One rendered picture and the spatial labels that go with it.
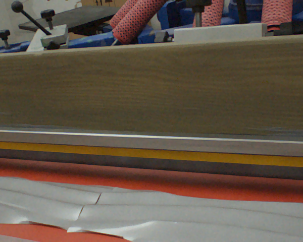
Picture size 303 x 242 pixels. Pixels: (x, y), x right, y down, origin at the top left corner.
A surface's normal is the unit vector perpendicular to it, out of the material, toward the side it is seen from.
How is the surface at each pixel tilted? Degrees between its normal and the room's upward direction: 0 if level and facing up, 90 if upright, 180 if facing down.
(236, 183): 15
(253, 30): 75
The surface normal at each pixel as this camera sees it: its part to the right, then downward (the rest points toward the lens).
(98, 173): -0.07, -0.98
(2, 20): 0.92, 0.02
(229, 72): -0.39, 0.22
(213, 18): 0.41, -0.32
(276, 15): -0.19, -0.47
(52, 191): -0.34, -0.71
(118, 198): -0.14, -0.69
